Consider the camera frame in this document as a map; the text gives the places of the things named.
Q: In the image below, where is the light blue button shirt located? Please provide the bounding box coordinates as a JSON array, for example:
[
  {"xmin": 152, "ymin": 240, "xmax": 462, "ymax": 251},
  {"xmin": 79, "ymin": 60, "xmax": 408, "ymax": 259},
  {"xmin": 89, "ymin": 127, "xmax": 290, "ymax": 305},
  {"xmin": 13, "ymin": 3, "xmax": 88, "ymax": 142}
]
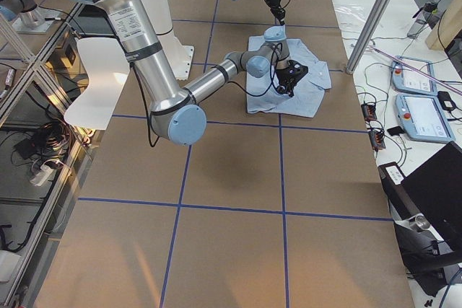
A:
[{"xmin": 245, "ymin": 38, "xmax": 331, "ymax": 118}]

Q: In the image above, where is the blue teach pendant far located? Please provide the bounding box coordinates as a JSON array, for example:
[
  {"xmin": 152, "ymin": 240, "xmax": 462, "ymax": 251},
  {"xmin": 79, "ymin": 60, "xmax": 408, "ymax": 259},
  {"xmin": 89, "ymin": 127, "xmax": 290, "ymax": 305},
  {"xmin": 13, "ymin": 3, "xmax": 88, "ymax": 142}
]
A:
[{"xmin": 391, "ymin": 56, "xmax": 437, "ymax": 96}]

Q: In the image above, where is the blue teach pendant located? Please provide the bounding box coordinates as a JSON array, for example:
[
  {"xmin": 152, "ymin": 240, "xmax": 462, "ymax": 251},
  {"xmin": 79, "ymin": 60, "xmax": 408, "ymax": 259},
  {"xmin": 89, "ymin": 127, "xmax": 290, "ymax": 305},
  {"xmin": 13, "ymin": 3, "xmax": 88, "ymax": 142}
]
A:
[
  {"xmin": 391, "ymin": 56, "xmax": 437, "ymax": 96},
  {"xmin": 395, "ymin": 93, "xmax": 456, "ymax": 144}
]

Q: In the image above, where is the blue teach pendant near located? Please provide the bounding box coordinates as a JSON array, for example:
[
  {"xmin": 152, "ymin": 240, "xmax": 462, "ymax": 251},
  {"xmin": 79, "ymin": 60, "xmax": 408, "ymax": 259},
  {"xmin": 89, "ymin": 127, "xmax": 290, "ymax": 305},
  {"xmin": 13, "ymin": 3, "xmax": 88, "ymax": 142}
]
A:
[{"xmin": 395, "ymin": 93, "xmax": 456, "ymax": 144}]

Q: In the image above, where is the metal reacher stick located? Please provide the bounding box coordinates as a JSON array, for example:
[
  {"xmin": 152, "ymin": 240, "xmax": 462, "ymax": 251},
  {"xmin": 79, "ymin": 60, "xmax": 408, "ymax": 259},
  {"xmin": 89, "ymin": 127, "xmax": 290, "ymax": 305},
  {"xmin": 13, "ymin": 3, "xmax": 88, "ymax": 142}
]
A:
[{"xmin": 366, "ymin": 45, "xmax": 462, "ymax": 94}]

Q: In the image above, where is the white plastic chair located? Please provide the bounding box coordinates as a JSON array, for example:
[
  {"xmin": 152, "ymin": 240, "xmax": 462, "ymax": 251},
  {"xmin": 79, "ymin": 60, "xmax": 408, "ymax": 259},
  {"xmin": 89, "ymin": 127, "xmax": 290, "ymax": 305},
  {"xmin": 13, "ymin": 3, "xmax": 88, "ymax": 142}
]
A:
[{"xmin": 64, "ymin": 37, "xmax": 129, "ymax": 130}]

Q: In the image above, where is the black laptop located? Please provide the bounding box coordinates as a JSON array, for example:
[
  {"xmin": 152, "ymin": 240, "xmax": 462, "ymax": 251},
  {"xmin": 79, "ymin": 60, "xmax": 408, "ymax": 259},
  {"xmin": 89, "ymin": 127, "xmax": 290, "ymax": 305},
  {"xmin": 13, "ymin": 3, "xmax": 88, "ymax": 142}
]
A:
[{"xmin": 378, "ymin": 141, "xmax": 461, "ymax": 250}]

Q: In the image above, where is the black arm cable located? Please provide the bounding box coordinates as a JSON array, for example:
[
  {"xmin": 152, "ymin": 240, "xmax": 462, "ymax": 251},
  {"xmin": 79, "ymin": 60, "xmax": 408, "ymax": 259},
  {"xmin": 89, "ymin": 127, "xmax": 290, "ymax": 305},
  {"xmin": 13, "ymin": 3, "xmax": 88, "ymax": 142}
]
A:
[{"xmin": 230, "ymin": 43, "xmax": 289, "ymax": 98}]

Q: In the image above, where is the grey aluminium frame post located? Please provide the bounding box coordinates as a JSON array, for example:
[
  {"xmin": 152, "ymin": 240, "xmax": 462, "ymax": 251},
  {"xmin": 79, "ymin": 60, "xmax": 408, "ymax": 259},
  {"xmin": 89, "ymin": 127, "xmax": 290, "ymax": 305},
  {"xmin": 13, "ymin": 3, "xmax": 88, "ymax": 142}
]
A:
[{"xmin": 345, "ymin": 0, "xmax": 390, "ymax": 74}]

